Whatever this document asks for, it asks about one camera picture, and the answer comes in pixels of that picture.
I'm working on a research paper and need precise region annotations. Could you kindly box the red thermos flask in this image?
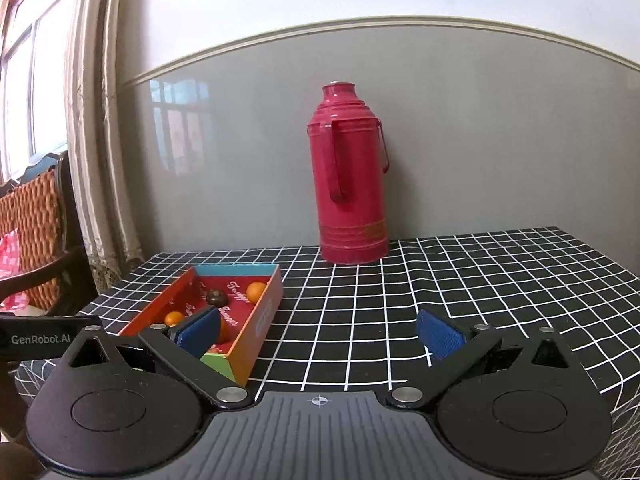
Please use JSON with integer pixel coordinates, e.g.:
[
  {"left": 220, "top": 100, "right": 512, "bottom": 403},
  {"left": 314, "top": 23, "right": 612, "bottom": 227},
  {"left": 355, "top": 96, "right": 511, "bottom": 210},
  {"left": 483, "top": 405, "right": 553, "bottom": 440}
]
[{"left": 307, "top": 81, "right": 390, "bottom": 264}]

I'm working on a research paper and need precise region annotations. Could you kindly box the pink plastic bag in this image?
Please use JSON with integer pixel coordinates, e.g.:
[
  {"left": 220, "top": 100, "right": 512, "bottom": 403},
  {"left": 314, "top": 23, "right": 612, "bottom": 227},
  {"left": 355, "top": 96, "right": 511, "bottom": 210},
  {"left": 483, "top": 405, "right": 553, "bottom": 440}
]
[{"left": 0, "top": 229, "right": 29, "bottom": 312}]

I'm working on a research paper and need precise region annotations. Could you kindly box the wicker wooden chair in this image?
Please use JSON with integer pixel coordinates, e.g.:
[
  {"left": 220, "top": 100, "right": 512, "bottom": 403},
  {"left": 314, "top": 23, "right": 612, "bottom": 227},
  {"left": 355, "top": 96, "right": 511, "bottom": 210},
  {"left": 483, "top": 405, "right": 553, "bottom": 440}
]
[{"left": 1, "top": 153, "right": 96, "bottom": 316}]

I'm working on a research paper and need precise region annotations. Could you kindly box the dark mangosteen left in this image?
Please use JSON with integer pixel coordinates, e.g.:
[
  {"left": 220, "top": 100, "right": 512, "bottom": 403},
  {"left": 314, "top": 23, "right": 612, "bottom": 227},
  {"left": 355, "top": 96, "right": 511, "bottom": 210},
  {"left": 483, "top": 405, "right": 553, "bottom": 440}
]
[{"left": 205, "top": 289, "right": 229, "bottom": 309}]

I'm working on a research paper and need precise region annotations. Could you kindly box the small orange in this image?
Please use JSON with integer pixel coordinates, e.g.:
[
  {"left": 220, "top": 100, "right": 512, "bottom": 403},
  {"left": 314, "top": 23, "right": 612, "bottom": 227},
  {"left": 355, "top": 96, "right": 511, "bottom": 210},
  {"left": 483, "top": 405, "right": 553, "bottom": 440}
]
[
  {"left": 245, "top": 282, "right": 267, "bottom": 304},
  {"left": 164, "top": 311, "right": 186, "bottom": 327}
]

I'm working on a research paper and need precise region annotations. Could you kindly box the large front orange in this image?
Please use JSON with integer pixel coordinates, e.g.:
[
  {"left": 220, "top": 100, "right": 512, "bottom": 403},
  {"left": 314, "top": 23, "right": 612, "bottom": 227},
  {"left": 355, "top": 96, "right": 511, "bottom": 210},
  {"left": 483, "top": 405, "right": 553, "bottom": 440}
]
[{"left": 217, "top": 318, "right": 239, "bottom": 344}]

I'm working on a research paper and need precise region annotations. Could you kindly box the beige curtain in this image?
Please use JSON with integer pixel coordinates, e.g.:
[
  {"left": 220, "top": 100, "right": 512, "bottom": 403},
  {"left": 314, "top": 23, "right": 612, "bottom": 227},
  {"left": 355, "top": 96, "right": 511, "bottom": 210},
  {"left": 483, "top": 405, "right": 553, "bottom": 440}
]
[{"left": 65, "top": 0, "right": 144, "bottom": 292}]

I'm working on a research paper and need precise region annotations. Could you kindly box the colourful cardboard box tray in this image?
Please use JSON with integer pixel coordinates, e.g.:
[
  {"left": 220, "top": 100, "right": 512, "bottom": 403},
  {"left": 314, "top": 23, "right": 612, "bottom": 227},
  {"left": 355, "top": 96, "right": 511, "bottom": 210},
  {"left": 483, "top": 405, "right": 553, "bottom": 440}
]
[{"left": 119, "top": 263, "right": 283, "bottom": 386}]

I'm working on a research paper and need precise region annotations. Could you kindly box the black white checked tablecloth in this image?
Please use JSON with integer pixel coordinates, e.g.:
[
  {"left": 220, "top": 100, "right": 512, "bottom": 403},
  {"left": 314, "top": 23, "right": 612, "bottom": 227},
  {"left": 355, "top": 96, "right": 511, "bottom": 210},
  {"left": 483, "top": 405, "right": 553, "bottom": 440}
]
[{"left": 26, "top": 228, "right": 639, "bottom": 479}]

